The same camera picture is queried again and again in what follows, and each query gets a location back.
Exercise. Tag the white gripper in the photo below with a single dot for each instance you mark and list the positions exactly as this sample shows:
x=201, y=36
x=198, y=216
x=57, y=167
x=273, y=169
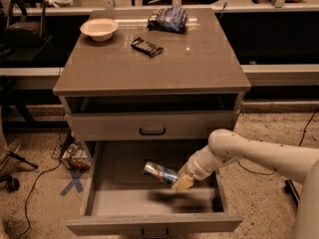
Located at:
x=193, y=168

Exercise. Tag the redbull can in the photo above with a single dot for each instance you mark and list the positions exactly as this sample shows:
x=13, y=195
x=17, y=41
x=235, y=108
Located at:
x=160, y=172

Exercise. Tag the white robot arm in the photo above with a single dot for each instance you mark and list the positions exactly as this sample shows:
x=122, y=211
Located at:
x=300, y=164

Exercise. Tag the closed upper grey drawer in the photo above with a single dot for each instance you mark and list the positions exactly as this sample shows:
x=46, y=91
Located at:
x=139, y=126

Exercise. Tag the open grey drawer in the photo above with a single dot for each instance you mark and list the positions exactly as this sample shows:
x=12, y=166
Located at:
x=120, y=200

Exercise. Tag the grey drawer cabinet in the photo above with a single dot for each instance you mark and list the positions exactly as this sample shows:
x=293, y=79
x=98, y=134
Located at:
x=197, y=71

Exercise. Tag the black bar right floor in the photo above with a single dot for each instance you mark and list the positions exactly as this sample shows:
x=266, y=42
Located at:
x=292, y=191

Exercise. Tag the snack packets on floor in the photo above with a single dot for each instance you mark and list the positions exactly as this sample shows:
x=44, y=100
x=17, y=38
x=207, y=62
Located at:
x=74, y=157

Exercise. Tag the black snack bar wrapper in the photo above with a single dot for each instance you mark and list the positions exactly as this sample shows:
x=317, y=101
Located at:
x=146, y=47

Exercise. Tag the blue chip bag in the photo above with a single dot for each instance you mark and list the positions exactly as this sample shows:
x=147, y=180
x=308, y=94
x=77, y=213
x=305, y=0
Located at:
x=172, y=19

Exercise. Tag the white ceramic bowl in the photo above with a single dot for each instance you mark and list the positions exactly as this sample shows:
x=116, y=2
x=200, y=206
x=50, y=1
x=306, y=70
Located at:
x=100, y=30

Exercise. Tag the black floor tool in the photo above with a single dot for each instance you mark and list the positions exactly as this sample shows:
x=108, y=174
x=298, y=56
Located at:
x=18, y=157

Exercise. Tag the black chair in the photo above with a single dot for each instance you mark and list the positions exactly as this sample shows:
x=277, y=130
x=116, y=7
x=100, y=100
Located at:
x=24, y=39

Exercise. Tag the black wire basket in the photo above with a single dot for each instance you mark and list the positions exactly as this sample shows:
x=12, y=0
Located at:
x=65, y=138

